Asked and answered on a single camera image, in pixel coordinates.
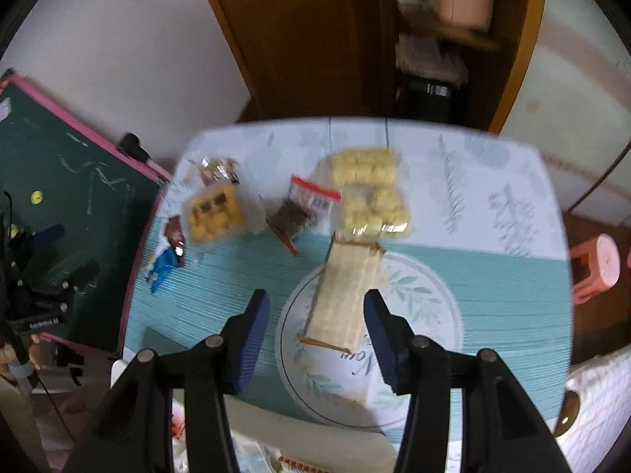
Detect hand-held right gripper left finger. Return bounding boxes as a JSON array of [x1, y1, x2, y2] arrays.
[[62, 288, 271, 473]]

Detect pink plastic stool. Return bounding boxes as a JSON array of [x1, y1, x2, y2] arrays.
[[569, 234, 622, 306]]

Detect yellow cake packet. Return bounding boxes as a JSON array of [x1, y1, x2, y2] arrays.
[[181, 182, 250, 244]]

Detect red apple snack packet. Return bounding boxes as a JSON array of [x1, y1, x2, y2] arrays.
[[273, 456, 326, 473]]

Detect black easel knob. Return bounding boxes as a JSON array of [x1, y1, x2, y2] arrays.
[[118, 133, 149, 164]]

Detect teal table mat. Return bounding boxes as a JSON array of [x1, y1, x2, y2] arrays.
[[123, 229, 575, 444]]

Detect clear candy packet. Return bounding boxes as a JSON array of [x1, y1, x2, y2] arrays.
[[200, 156, 242, 185]]

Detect yellow bread bag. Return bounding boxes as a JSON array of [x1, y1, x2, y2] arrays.
[[323, 147, 400, 185], [340, 184, 412, 235]]

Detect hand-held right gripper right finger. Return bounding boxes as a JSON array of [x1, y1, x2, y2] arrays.
[[362, 288, 573, 473]]

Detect brown snack packet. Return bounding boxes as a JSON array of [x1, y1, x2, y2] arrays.
[[164, 216, 187, 257]]

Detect red-top zip bag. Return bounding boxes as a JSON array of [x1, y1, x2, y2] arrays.
[[266, 175, 342, 257]]

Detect brown wooden door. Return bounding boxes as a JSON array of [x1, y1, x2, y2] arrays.
[[192, 0, 395, 121]]

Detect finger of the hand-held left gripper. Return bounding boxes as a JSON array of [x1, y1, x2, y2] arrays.
[[62, 259, 102, 297], [30, 223, 66, 248]]

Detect stack of papers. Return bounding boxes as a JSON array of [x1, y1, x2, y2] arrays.
[[396, 34, 470, 84]]

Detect wooden shelf cabinet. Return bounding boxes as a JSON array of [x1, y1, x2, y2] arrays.
[[375, 0, 549, 135]]

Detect black box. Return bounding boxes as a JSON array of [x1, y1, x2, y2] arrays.
[[398, 76, 467, 122]]

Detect green chalkboard with pink frame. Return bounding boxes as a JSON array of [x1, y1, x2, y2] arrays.
[[0, 74, 173, 356]]

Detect checkered bed blanket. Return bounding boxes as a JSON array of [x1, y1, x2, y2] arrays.
[[562, 345, 631, 473]]

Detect blue snack packet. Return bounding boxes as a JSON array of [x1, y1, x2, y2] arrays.
[[144, 246, 181, 291]]

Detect clear bag of face masks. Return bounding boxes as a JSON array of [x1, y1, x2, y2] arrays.
[[231, 434, 282, 473]]

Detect beige cracker packet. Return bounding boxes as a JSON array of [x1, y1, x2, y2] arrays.
[[298, 229, 385, 353]]

